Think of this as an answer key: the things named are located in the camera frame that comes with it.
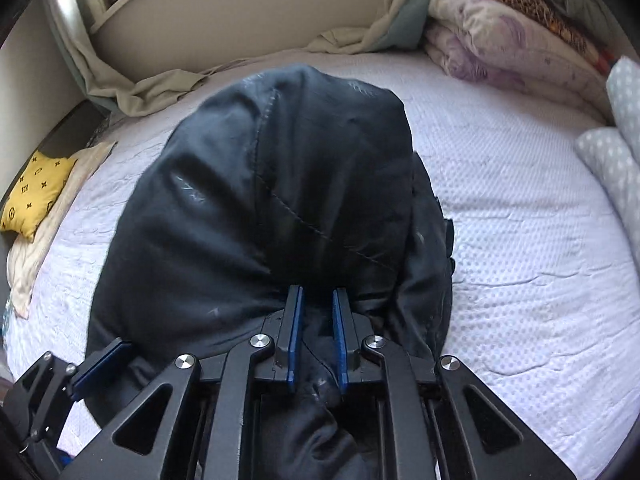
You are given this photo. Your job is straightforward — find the beige green-lined curtain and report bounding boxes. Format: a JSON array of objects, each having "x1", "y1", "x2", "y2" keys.
[
  {"x1": 42, "y1": 0, "x2": 213, "y2": 118},
  {"x1": 305, "y1": 0, "x2": 453, "y2": 56}
]

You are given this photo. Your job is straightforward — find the white textured bedsheet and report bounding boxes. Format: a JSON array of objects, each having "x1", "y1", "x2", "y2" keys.
[{"x1": 0, "y1": 47, "x2": 640, "y2": 480}]

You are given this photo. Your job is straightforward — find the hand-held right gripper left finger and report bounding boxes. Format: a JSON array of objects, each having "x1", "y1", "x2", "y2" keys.
[{"x1": 57, "y1": 284, "x2": 306, "y2": 480}]

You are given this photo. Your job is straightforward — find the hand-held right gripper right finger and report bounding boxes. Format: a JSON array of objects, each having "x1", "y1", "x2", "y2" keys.
[{"x1": 331, "y1": 286, "x2": 576, "y2": 480}]

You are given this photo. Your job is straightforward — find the black bomber jacket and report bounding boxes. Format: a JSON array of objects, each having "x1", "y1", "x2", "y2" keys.
[{"x1": 85, "y1": 64, "x2": 457, "y2": 480}]

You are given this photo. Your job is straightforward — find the yellow patterned pillow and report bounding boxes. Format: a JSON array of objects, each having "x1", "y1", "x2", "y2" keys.
[{"x1": 0, "y1": 151, "x2": 79, "y2": 241}]

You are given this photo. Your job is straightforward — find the orange patterned blanket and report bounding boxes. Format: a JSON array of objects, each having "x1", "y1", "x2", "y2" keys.
[{"x1": 460, "y1": 0, "x2": 618, "y2": 68}]

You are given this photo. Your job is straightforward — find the grey dotted pillow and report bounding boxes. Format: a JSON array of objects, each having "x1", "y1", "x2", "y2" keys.
[
  {"x1": 574, "y1": 127, "x2": 640, "y2": 241},
  {"x1": 605, "y1": 56, "x2": 640, "y2": 161}
]

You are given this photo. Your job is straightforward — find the beige towel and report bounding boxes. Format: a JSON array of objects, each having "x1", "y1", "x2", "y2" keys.
[{"x1": 7, "y1": 140, "x2": 118, "y2": 320}]

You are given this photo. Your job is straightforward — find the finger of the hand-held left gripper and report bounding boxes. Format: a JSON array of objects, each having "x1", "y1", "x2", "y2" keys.
[{"x1": 67, "y1": 337, "x2": 134, "y2": 402}]

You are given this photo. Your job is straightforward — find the dark bedside cabinet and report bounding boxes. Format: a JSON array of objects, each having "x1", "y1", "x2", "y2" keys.
[{"x1": 37, "y1": 102, "x2": 112, "y2": 159}]

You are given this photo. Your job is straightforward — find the purple floral quilt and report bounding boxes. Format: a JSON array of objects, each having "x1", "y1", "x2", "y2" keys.
[{"x1": 425, "y1": 0, "x2": 613, "y2": 126}]

